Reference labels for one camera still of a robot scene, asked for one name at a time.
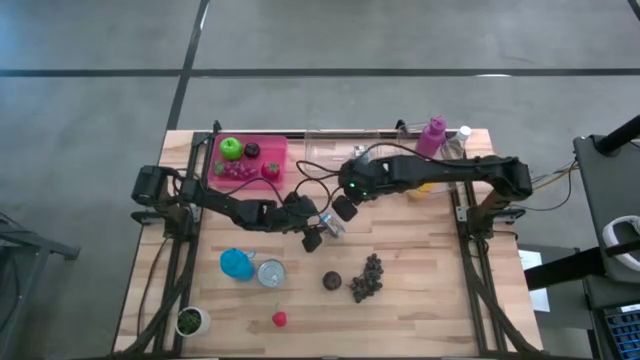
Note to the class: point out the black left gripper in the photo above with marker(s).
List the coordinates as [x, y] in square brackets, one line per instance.
[300, 210]

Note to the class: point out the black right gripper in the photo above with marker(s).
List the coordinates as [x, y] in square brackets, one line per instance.
[360, 180]

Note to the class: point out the tuna can blue label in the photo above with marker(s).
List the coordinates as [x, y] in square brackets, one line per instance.
[334, 226]
[271, 273]

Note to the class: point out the dark purple toy plum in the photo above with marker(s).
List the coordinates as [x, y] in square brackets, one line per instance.
[332, 280]

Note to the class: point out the yellow squeeze bottle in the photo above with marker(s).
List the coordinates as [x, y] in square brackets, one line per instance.
[420, 191]

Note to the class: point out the dark toy grape bunch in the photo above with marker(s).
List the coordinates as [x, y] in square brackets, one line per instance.
[367, 280]

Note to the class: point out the red toy tomato green top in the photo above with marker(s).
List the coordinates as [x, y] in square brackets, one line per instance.
[270, 170]

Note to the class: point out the purple squeeze bottle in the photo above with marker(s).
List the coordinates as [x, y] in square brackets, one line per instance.
[431, 137]

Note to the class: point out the blue squeeze bottle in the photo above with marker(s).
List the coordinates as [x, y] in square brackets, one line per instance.
[236, 264]

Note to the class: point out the red toy grape bunch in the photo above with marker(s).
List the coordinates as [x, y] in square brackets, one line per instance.
[235, 170]

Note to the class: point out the black round toy fruit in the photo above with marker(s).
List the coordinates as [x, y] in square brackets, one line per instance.
[251, 149]

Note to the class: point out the clear plastic bottle white cap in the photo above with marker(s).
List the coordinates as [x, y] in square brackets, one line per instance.
[457, 142]

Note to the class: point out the green toy apple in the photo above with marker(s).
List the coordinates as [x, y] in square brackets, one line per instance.
[231, 148]

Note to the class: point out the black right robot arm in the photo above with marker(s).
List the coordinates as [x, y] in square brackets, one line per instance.
[450, 172]

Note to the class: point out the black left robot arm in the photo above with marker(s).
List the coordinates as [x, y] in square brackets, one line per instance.
[225, 205]

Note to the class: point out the clear plastic bin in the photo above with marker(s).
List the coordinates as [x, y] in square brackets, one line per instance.
[407, 142]
[325, 147]

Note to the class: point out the pink plastic bin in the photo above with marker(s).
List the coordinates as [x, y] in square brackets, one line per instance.
[272, 147]

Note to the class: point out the small red toy strawberry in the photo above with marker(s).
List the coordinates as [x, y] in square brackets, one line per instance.
[279, 318]

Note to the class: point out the small plant white pot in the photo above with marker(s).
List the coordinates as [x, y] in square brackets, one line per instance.
[192, 321]

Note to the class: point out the white paper sheet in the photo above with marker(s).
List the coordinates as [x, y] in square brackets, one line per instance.
[535, 280]

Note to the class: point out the black side desk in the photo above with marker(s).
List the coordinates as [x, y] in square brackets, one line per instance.
[615, 200]

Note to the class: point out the black pole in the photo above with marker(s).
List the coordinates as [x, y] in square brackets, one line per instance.
[620, 135]

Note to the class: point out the white round device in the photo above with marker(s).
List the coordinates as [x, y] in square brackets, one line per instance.
[622, 235]

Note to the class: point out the grey metal stand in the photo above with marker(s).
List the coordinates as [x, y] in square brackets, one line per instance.
[30, 245]

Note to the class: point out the colourful backlit keyboard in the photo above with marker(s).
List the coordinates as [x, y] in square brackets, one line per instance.
[625, 330]

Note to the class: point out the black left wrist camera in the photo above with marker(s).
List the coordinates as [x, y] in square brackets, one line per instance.
[311, 241]

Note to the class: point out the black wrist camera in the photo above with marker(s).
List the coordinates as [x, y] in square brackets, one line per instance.
[311, 241]
[345, 208]

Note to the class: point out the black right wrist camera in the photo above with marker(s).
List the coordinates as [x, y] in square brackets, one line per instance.
[345, 208]

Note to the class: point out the black aluminium table frame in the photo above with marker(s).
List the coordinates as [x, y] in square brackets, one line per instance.
[296, 134]

